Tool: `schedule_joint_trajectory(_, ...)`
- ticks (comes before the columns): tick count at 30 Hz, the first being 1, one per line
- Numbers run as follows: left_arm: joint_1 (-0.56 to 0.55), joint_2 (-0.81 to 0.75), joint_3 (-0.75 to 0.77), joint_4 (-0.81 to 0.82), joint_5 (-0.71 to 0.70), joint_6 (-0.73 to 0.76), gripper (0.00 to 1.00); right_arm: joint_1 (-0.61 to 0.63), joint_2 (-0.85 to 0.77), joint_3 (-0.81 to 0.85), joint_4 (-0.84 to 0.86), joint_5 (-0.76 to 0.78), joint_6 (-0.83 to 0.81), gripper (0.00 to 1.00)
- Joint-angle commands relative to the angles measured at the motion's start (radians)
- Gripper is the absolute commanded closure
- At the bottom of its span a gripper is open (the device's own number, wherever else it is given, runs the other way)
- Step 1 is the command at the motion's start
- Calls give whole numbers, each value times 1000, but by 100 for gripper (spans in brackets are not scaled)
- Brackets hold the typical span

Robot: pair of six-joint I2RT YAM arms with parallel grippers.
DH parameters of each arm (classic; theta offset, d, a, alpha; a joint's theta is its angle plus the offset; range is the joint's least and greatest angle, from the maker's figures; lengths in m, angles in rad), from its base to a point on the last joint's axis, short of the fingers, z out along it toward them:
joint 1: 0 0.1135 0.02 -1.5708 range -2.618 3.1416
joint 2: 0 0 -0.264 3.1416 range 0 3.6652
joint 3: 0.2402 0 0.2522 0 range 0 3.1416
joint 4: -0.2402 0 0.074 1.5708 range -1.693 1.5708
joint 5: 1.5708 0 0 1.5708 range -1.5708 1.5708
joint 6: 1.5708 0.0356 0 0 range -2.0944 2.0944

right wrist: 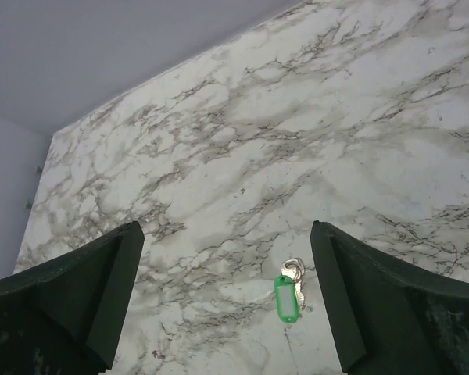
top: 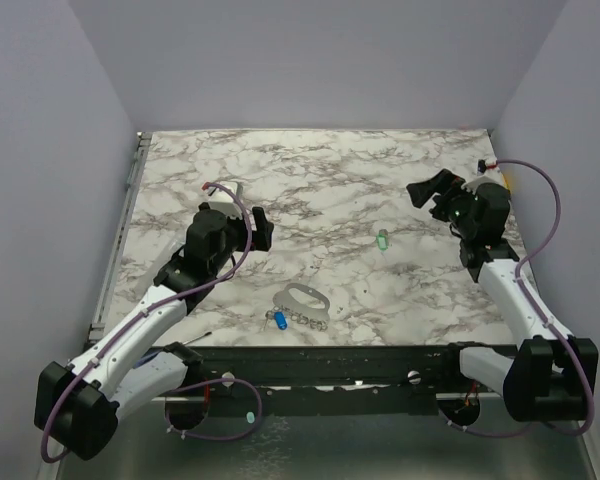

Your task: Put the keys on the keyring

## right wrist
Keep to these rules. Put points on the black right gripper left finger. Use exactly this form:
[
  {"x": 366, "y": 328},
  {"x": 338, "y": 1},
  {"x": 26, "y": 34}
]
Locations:
[{"x": 65, "y": 316}]

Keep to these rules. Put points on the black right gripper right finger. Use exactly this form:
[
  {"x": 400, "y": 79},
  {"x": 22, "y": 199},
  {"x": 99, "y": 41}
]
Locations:
[{"x": 388, "y": 316}]

